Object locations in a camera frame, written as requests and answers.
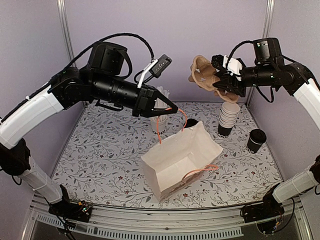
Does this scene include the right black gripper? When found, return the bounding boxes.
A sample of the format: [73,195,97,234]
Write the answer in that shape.
[213,63,275,97]

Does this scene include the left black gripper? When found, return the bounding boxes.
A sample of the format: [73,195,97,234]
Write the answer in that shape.
[91,72,180,118]

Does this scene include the brown cardboard cup carrier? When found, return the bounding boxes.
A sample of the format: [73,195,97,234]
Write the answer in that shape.
[188,55,239,104]

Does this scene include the stack of paper cups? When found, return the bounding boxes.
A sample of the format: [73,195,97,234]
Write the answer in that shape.
[218,102,241,138]

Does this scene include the white paper bag orange handles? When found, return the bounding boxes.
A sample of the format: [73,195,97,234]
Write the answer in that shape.
[141,120,223,202]

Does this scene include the black paper coffee cup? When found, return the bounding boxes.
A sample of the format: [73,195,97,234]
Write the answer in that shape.
[246,137,263,154]

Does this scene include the black plastic cup lid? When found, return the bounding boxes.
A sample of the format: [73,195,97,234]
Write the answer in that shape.
[249,128,267,145]

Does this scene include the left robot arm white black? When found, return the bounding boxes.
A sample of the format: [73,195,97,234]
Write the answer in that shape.
[0,36,178,217]

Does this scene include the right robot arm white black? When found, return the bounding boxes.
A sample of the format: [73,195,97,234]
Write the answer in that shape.
[211,37,320,218]

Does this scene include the bundle of white wrapped straws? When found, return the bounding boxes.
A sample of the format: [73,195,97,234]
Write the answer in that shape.
[156,86,171,123]

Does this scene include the white cup holding straws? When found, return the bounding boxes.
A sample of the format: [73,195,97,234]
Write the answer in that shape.
[149,116,168,135]

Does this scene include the stack of black cup lids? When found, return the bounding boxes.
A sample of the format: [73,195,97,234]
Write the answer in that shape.
[185,118,199,128]

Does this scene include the floral table mat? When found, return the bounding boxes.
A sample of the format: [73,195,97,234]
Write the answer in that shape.
[52,102,282,209]

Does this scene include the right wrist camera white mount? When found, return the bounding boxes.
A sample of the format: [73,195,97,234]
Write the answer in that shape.
[211,54,246,82]

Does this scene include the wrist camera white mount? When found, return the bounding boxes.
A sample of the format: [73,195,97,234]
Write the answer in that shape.
[211,54,246,82]
[134,54,172,89]

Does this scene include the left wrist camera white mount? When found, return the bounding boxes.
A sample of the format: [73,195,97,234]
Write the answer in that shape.
[134,54,172,89]

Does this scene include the right aluminium frame post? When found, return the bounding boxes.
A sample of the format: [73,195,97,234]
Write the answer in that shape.
[246,0,275,108]

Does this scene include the aluminium frame post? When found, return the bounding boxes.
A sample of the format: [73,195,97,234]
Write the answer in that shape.
[246,0,275,108]
[56,0,74,61]

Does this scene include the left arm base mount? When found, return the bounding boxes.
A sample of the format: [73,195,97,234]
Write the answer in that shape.
[48,184,92,223]

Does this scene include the aluminium front rail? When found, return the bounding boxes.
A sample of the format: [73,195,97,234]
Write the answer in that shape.
[22,195,313,240]

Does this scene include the left aluminium frame post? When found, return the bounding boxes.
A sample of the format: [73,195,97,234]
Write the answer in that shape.
[56,0,74,61]

